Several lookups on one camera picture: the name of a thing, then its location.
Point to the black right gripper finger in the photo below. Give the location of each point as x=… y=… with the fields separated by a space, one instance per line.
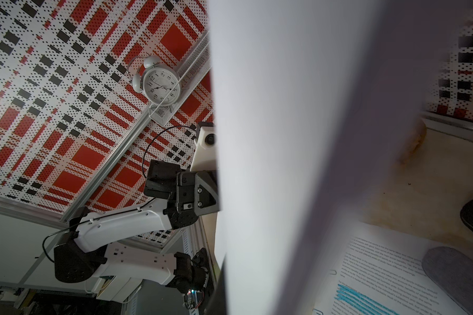
x=218 y=302

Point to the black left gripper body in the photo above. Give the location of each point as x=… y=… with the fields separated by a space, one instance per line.
x=197 y=191

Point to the pink highlighted paper document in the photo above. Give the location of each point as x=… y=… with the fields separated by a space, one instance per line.
x=314 y=101

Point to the blue highlighted paper document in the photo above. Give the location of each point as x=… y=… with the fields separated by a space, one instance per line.
x=380 y=272

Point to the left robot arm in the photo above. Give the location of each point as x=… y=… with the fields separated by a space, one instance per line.
x=91 y=246

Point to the white alarm clock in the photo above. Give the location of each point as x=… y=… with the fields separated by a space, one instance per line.
x=159 y=83

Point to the brown teddy bear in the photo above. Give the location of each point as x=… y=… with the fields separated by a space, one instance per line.
x=415 y=141

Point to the grey glasses case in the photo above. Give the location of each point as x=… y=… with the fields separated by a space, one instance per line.
x=452 y=271

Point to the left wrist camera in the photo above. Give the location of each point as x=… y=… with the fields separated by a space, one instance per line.
x=204 y=158

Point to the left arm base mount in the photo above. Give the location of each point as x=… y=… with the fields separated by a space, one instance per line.
x=199 y=291

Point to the white wire shelf basket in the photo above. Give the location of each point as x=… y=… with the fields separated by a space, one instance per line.
x=192 y=70

